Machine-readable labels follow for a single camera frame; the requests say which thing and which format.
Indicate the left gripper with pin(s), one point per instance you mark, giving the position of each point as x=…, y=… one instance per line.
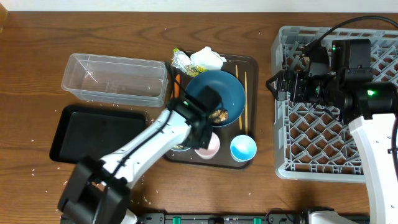
x=204, y=142

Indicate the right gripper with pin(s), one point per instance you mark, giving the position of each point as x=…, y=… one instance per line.
x=300, y=78

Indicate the pink white cup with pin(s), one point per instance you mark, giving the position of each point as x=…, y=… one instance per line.
x=212, y=149

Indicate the brown food scrap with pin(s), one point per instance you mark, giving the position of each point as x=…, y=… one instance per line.
x=219, y=116

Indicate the dark blue plate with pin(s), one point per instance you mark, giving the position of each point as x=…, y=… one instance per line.
x=227, y=86

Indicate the blue white cup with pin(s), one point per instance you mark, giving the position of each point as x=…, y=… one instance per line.
x=243, y=148

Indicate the white napkin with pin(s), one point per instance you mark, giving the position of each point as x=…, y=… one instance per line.
x=207, y=59

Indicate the green yellow snack wrapper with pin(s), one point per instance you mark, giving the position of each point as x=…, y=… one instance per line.
x=183, y=62

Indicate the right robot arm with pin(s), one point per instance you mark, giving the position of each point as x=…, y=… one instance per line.
x=342, y=77

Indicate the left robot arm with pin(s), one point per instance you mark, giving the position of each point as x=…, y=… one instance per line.
x=98, y=191

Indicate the grey dishwasher rack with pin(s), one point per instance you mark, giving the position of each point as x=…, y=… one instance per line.
x=308, y=143

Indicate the black waste tray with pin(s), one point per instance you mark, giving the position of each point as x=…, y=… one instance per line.
x=85, y=131

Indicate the light blue rice bowl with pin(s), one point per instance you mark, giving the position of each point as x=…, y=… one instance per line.
x=180, y=148

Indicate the right wooden chopstick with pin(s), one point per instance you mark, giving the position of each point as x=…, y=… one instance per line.
x=246, y=103

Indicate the wooden chopstick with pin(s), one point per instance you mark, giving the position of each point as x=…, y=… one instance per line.
x=238, y=93
x=246, y=103

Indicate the brown serving tray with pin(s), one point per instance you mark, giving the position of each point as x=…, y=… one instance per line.
x=246, y=69

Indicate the left wooden chopstick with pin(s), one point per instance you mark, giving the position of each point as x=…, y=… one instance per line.
x=238, y=93

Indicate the orange carrot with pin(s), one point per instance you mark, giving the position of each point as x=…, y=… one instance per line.
x=176, y=86

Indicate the clear plastic bin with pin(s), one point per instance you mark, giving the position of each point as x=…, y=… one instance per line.
x=116, y=80

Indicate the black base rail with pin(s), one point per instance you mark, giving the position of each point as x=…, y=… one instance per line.
x=269, y=218

